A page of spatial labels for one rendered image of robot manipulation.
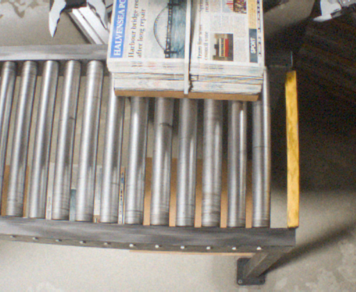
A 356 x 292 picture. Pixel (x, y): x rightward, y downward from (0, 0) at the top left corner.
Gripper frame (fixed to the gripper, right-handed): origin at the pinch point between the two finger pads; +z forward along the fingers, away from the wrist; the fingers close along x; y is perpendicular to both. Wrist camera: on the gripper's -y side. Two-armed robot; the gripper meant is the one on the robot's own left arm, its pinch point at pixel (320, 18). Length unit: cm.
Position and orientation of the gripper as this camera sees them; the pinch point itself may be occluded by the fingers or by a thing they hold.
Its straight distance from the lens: 186.7
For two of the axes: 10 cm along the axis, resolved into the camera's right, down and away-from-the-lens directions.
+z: -8.2, 2.5, 5.2
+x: -4.2, 3.6, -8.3
